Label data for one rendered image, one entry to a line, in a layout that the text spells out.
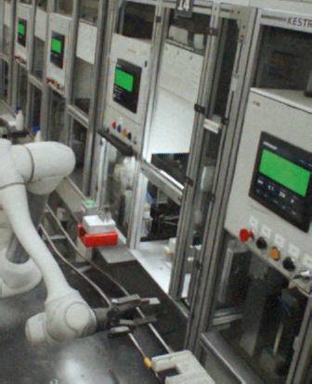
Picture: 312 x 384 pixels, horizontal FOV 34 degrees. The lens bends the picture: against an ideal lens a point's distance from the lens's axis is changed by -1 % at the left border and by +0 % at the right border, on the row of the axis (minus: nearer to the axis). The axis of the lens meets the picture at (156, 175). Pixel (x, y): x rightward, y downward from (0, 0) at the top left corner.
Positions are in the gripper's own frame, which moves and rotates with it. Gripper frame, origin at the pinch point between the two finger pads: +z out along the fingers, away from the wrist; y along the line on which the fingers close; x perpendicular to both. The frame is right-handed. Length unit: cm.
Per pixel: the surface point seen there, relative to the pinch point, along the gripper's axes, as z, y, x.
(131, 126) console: 20, 44, 72
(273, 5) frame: 99, 103, 90
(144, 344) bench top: 13.4, -33.8, 22.4
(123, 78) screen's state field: 17, 64, 81
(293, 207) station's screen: 17, 54, -37
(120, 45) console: 20, 77, 94
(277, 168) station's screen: 17, 61, -27
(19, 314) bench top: -30, -34, 56
